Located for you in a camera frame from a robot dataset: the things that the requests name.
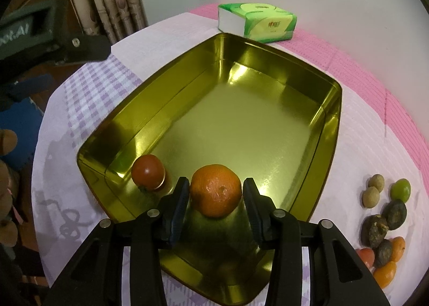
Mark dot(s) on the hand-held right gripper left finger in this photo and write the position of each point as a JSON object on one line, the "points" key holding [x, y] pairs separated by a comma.
{"points": [[175, 215]]}

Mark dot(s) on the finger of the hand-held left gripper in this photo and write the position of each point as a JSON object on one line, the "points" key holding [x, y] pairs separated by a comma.
{"points": [[32, 86], [88, 48]]}

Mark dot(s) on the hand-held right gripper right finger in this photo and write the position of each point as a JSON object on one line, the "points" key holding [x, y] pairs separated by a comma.
{"points": [[255, 217]]}

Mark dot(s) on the large orange mandarin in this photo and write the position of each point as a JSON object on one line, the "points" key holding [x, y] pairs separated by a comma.
{"points": [[216, 190]]}

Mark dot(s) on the gold metal tin box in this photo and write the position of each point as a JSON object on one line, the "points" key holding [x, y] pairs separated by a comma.
{"points": [[241, 118]]}

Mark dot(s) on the tan longan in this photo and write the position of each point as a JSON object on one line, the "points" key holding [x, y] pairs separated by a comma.
{"points": [[377, 182], [370, 197]]}

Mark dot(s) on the small orange mandarin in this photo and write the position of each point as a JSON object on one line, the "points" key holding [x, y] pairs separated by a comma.
{"points": [[385, 274], [398, 248]]}

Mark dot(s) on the blue floor mat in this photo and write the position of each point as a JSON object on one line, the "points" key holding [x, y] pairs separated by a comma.
{"points": [[20, 138]]}

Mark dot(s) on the brown plush toy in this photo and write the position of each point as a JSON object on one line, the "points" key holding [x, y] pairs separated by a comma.
{"points": [[7, 175]]}

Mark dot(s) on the small red tomato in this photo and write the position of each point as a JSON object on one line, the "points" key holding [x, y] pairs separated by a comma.
{"points": [[366, 255]]}

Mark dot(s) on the dark passion fruit with torn patch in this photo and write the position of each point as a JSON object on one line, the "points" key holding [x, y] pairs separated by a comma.
{"points": [[373, 230]]}

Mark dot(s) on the pink and purple checked tablecloth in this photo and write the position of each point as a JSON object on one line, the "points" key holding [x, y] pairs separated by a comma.
{"points": [[365, 131]]}

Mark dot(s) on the green round fruit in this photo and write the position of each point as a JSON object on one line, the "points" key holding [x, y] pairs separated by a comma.
{"points": [[401, 190]]}

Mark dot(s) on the green tissue pack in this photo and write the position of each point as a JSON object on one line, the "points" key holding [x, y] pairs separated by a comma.
{"points": [[258, 21]]}

